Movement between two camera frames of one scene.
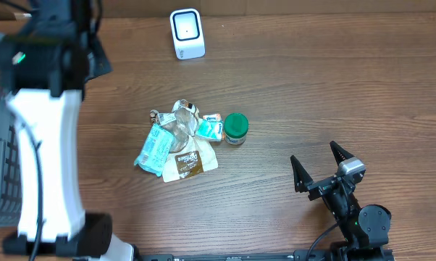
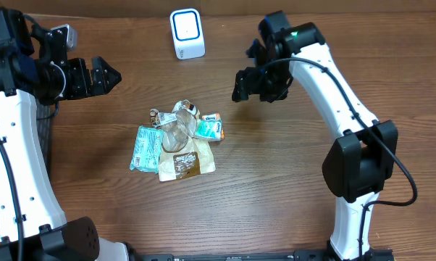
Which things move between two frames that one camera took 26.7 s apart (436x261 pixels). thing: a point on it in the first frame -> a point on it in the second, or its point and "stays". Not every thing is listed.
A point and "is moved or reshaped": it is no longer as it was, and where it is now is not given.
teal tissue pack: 209,130 stays
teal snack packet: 153,154 is moved or reshaped
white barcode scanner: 187,35 stays
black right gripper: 305,183 -> 250,82
